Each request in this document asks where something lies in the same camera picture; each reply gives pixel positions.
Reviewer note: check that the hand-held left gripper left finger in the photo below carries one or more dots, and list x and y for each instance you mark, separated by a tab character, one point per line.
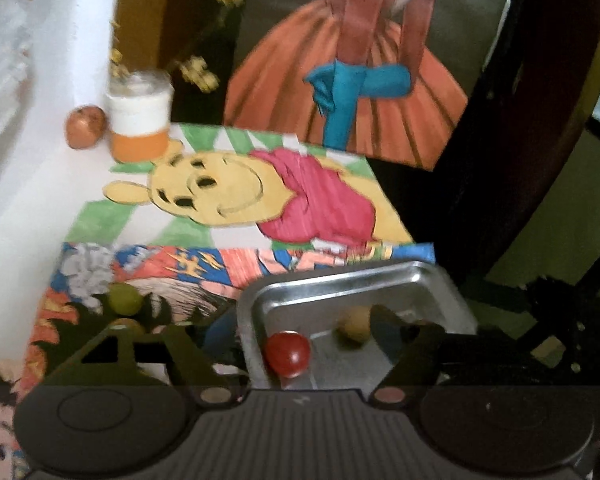
222	335

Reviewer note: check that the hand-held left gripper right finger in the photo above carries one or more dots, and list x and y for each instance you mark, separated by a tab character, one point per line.
385	332

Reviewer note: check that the striped yellow melon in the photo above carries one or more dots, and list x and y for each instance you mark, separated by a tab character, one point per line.
355	327

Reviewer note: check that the metal tray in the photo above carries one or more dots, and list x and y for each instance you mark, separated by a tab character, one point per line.
340	370

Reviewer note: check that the red cherry tomato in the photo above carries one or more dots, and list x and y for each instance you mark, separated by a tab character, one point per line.
287	355

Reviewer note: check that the green grape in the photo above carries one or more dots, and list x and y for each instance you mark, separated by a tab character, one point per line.
125	299

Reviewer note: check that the colourful anime drawing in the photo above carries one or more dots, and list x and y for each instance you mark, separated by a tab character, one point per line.
180	265

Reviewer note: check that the yellow bear drawing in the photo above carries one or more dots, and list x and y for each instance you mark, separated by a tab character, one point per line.
230	185

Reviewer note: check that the dark wooden furniture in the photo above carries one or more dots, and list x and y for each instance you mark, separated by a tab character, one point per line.
505	160

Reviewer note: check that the white and orange jar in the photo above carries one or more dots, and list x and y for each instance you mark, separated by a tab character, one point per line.
140	115

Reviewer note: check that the brown apple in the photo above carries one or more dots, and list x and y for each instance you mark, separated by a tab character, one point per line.
85	126

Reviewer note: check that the dried yellow flowers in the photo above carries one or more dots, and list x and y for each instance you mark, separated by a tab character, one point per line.
197	72

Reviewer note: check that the printed white blanket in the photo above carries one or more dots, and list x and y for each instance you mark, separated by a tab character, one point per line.
5	60

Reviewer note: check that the orange dress wall poster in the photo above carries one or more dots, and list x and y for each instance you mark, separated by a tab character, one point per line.
290	85

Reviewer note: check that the brown wooden door frame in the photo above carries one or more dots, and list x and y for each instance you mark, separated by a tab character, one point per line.
135	10

